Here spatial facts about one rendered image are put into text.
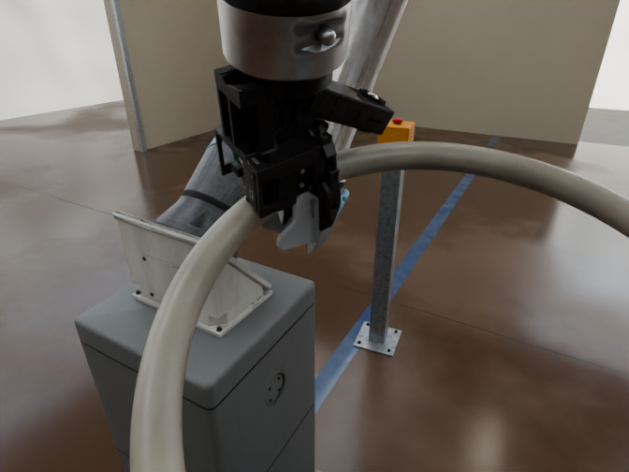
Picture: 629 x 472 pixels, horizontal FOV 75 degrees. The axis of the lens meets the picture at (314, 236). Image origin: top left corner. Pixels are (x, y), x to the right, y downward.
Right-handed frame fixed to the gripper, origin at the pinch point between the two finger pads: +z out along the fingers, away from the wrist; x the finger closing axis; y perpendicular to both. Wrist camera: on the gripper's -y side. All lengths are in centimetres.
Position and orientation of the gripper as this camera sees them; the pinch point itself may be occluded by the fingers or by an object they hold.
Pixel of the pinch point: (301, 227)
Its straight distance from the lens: 46.7
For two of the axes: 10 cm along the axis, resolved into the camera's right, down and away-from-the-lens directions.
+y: -8.0, 4.3, -4.2
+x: 6.0, 6.3, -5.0
